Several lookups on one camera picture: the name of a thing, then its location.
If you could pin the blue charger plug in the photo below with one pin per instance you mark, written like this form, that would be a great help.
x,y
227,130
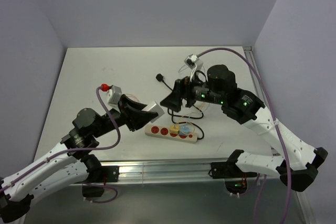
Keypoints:
x,y
184,130

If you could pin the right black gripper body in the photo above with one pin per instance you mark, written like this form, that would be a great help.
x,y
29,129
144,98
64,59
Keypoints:
x,y
187,86

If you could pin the aluminium mounting rail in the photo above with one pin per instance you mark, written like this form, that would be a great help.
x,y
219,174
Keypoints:
x,y
168,170

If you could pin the white charger adapter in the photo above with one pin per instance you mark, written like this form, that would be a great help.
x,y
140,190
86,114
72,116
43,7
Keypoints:
x,y
154,107

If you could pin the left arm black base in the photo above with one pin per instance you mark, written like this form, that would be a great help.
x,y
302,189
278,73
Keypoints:
x,y
96,183

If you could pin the yellow charger plug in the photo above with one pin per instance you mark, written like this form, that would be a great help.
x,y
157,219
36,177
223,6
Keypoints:
x,y
174,129

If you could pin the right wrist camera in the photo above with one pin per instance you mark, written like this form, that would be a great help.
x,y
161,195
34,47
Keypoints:
x,y
194,63

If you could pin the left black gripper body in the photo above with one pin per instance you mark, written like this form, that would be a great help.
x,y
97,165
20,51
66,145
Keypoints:
x,y
123,115

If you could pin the right side aluminium rail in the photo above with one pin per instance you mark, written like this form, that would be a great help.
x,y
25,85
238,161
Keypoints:
x,y
248,51

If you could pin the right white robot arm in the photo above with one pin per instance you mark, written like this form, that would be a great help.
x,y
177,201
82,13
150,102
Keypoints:
x,y
297,162

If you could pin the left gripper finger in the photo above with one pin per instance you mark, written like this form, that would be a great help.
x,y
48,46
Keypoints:
x,y
136,120
126,102

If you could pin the beige power strip red sockets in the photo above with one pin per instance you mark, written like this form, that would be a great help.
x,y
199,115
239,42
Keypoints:
x,y
165,133

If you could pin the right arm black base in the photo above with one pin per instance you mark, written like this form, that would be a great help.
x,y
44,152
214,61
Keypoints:
x,y
240,182

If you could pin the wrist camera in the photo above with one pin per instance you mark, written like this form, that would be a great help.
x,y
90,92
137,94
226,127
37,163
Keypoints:
x,y
194,63
113,95

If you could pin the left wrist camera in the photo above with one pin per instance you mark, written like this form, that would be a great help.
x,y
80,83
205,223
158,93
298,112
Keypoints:
x,y
113,95

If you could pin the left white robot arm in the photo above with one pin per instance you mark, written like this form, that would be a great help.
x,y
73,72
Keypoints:
x,y
79,142

